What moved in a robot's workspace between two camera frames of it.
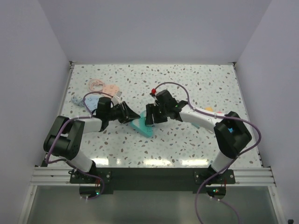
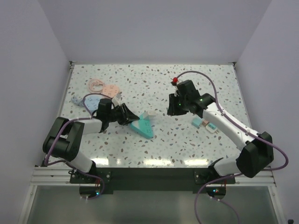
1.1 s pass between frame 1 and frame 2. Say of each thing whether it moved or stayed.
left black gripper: stayed
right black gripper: moved
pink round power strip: stayed
